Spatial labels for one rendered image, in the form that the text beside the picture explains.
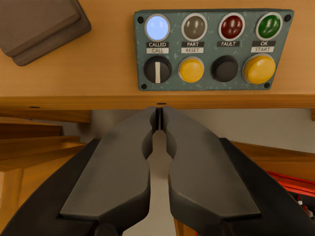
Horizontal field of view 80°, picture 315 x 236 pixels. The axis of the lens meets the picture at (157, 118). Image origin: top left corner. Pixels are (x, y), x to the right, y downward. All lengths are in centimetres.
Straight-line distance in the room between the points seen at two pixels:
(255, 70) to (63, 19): 21
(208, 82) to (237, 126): 101
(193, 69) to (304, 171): 28
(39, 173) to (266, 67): 41
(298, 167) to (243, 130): 84
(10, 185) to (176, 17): 33
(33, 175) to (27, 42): 25
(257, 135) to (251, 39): 107
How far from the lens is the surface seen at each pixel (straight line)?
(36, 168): 43
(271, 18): 22
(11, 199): 39
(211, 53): 21
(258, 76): 22
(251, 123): 125
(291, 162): 40
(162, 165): 114
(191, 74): 20
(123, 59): 24
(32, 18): 27
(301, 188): 26
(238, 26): 21
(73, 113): 100
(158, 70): 20
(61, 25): 25
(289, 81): 28
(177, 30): 20
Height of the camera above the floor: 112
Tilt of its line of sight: 86 degrees down
